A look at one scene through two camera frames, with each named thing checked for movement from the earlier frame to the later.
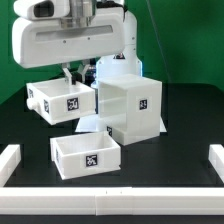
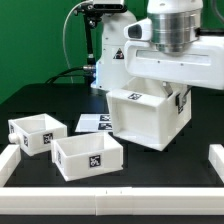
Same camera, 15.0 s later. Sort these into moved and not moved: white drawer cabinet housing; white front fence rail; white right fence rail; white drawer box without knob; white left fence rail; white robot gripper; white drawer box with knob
Moved: white drawer box with knob; white robot gripper; white drawer cabinet housing
Not moved: white left fence rail; white drawer box without knob; white right fence rail; white front fence rail
